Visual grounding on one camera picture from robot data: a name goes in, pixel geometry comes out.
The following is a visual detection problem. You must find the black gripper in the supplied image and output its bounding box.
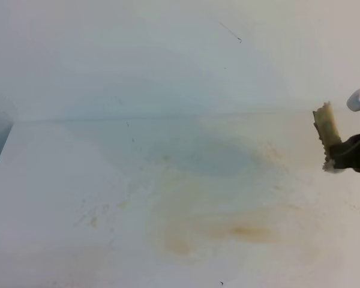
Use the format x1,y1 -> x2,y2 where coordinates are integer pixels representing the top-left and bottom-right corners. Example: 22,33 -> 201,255
329,134 -> 360,173

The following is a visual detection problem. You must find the brown coffee stain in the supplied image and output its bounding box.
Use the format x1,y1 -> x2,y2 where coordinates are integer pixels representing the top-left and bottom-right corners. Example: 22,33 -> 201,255
149,168 -> 287,256

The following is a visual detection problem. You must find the stained pale rag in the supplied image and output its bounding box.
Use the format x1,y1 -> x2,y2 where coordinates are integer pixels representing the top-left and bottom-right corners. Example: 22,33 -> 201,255
313,101 -> 344,174

